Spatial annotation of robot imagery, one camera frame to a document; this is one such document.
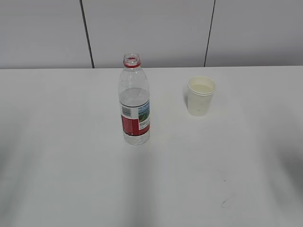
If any clear plastic water bottle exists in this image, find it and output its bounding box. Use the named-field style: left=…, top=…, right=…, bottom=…
left=118, top=53, right=150, bottom=145

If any white paper cup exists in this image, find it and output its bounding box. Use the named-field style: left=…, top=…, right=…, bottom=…
left=187, top=76, right=216, bottom=116

